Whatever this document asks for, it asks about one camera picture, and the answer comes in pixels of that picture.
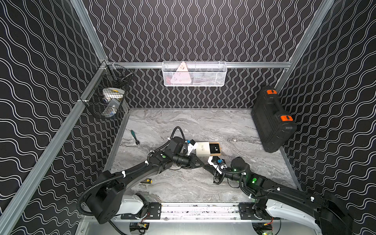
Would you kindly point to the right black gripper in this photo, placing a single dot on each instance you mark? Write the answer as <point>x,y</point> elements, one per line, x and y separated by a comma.
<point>210,168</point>

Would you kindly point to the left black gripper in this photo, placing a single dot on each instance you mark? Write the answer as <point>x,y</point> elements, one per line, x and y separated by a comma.
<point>191,160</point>

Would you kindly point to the white jewelry box sleeve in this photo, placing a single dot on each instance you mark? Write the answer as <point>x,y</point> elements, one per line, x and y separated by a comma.
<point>203,149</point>

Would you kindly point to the tan jewelry box drawer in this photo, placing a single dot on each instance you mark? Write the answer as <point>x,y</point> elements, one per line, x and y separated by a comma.
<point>212,147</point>

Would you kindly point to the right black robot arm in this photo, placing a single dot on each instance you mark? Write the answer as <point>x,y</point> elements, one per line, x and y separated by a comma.
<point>326,213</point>

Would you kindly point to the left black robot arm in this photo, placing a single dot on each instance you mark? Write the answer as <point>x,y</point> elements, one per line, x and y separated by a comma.
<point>106,198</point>

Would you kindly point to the yellow black screwdriver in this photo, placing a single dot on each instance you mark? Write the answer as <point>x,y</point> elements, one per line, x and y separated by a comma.
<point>147,181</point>

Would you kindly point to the black plastic tool case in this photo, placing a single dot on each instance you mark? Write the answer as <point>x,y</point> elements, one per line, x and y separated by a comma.
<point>273,123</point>

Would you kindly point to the pink triangular card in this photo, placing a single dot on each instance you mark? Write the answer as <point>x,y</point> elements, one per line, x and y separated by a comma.
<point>181,76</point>

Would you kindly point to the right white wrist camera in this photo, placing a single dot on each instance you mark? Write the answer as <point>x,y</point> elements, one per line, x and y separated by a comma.
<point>216,162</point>

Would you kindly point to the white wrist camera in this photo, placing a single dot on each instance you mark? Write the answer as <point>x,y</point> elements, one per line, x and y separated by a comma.
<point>216,162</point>
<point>191,146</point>

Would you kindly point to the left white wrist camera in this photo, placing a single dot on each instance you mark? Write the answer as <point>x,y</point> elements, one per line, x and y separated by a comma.
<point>191,146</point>

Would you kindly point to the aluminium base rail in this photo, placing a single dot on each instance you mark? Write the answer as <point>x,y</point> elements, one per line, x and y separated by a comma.
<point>210,212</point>

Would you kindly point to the green handled screwdriver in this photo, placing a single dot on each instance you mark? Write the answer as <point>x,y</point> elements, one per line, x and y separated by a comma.
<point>137,142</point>

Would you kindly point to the white wire wall basket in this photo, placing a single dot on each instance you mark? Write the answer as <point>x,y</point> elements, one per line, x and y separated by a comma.
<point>203,73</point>

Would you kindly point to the black wire mesh basket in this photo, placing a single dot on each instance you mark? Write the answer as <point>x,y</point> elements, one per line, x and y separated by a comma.
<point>113,76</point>

